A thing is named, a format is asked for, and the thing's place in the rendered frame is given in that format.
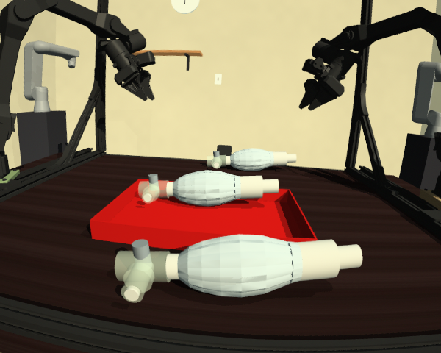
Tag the red tray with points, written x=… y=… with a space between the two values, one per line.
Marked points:
x=275 y=215

